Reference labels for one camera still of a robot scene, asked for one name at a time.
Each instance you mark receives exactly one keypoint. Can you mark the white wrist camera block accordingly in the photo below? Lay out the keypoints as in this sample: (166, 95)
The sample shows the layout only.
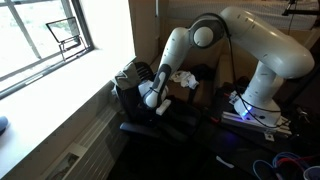
(163, 107)

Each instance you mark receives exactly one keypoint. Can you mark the grey cloth on chair back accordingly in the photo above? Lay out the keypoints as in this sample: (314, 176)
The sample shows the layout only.
(128, 76)

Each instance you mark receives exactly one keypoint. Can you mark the tan leather armchair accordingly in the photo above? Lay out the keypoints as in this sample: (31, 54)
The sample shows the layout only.
(206, 56)

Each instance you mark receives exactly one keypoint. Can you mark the black robot table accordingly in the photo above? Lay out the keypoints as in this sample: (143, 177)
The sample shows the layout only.
(233, 140)

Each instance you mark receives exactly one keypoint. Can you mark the window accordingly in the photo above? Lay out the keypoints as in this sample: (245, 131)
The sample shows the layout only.
(33, 43)

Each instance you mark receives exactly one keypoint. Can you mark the white scrap on floor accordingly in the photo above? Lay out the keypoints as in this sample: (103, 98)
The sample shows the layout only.
(225, 162)

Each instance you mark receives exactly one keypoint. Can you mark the black tripod stand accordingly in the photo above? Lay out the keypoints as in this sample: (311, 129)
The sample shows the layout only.
(300, 11)

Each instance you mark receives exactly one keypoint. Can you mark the blue round object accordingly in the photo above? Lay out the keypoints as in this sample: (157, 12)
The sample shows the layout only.
(2, 124)

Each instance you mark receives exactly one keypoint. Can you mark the white wall radiator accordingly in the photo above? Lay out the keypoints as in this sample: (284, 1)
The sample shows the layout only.
(96, 140)

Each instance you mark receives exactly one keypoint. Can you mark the black mesh office chair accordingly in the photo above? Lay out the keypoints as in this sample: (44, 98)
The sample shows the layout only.
(133, 100)

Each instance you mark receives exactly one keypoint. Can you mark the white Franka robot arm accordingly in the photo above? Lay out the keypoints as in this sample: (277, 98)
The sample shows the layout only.
(266, 43)

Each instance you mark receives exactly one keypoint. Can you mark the aluminium mounting rail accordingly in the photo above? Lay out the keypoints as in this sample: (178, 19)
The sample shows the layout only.
(253, 121)

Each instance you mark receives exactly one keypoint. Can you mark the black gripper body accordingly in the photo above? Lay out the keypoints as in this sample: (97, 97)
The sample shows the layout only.
(150, 113)

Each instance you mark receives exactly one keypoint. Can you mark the white crumpled cloth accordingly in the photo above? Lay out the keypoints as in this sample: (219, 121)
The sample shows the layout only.
(185, 79)

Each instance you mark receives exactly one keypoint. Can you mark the navy blue garment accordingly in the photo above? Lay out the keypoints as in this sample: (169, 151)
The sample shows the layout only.
(201, 71)

